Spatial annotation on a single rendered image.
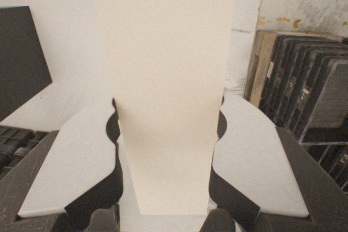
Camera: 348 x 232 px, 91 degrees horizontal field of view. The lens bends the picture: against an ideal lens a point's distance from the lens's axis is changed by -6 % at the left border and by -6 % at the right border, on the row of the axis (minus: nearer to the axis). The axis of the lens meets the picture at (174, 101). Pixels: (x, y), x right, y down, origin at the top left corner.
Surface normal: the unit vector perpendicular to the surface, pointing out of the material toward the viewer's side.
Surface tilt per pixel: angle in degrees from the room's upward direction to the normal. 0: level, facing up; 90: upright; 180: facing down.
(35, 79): 90
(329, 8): 0
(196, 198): 0
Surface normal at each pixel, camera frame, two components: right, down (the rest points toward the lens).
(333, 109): 0.00, 0.51
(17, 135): 0.15, -0.84
